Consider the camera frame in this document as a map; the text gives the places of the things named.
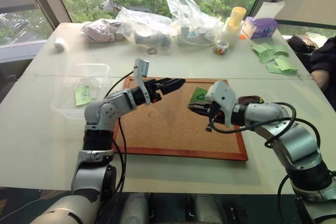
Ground stacked pale yellow cups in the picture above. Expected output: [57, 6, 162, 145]
[222, 6, 248, 48]

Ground clear bag with power strip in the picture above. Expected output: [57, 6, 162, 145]
[166, 0, 224, 48]

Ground clear bag with grey items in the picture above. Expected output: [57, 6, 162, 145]
[115, 7, 173, 49]

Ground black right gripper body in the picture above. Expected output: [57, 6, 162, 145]
[206, 101, 228, 125]

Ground clear plastic box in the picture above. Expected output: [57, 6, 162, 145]
[50, 62, 111, 120]

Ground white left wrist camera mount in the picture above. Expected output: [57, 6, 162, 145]
[132, 57, 152, 104]

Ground purple tissue box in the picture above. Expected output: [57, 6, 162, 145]
[241, 1, 286, 40]

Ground clear jar of colourful pushpins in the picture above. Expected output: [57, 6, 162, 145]
[213, 39, 230, 56]

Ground cork board with wooden frame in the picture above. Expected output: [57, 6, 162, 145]
[112, 76, 249, 162]

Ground green note with scribble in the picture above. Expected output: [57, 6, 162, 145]
[75, 85, 93, 107]

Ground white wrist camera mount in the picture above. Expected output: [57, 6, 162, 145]
[205, 80, 237, 129]
[132, 57, 152, 104]

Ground green note with triangle drawing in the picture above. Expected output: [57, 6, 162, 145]
[189, 87, 214, 104]

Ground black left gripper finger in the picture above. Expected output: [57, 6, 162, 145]
[160, 85, 183, 96]
[159, 78, 186, 89]

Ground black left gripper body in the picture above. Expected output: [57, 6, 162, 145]
[145, 78, 165, 104]

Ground plastic bag with pink cloth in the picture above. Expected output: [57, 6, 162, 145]
[80, 19, 127, 44]

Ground person in dark clothing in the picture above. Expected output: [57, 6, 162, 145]
[309, 36, 336, 99]

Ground green paper note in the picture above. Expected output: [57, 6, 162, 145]
[271, 45, 290, 57]
[258, 50, 276, 65]
[266, 63, 284, 74]
[274, 57, 299, 74]
[251, 42, 273, 53]

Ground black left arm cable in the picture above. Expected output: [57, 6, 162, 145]
[103, 69, 136, 204]

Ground white roll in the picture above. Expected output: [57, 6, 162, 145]
[54, 37, 67, 52]

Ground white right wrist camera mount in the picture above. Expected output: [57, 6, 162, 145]
[205, 80, 237, 129]

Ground black bag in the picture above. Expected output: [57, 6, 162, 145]
[287, 34, 316, 60]

